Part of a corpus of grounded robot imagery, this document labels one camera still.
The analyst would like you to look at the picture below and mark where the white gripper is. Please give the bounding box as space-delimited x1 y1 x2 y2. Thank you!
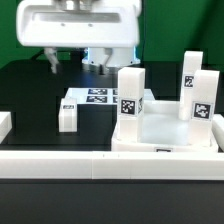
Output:
16 0 142 74

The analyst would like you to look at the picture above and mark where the white desk top tray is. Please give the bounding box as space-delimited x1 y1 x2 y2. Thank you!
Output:
111 100 218 153

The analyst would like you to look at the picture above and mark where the printed fiducial marker sheet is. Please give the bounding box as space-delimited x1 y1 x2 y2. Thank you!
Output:
63 87 156 106

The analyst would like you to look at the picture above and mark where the white left obstacle block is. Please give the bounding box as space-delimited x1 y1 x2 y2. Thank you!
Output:
0 112 12 144

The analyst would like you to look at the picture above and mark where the white obstacle block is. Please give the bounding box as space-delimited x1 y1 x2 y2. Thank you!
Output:
0 112 12 144
212 114 224 152

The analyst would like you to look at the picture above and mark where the white front obstacle bar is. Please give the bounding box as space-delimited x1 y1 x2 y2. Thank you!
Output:
0 151 224 180

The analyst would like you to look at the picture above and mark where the white right obstacle block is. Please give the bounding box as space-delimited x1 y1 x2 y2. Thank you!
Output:
212 114 224 152

